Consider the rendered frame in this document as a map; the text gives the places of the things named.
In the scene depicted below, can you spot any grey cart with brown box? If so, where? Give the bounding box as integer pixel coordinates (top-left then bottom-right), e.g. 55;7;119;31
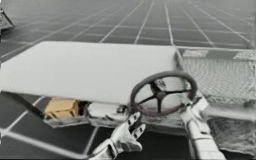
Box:
0;40;188;160

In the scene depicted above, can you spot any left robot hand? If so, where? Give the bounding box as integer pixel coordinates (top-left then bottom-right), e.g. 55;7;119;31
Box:
109;111;147;154

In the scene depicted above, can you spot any dark steering wheel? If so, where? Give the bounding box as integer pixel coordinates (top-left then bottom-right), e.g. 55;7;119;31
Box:
129;70;199;118

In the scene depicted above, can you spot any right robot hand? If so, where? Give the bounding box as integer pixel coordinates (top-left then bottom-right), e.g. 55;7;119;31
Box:
179;95;210;126

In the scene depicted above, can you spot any grey mesh tray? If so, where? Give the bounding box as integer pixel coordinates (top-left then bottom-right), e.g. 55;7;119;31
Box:
179;48;256;105

